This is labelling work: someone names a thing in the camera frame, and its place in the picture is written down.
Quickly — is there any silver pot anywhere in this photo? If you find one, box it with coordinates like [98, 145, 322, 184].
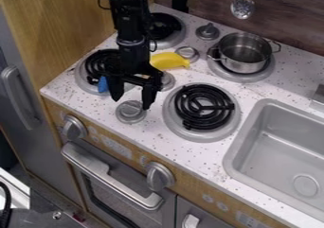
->
[205, 31, 282, 75]

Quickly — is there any grey toy fridge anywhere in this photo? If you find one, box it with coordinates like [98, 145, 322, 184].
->
[0, 4, 82, 205]

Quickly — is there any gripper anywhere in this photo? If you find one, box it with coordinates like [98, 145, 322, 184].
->
[103, 38, 165, 111]

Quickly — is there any toy stove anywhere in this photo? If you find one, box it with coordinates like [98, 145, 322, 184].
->
[73, 11, 279, 143]

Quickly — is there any yellow toy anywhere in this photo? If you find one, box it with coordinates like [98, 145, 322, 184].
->
[149, 51, 191, 72]

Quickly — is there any toy sink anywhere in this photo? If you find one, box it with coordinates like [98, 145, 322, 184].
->
[221, 97, 324, 222]

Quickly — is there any silver slotted spoon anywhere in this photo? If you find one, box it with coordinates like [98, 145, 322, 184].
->
[228, 0, 258, 21]

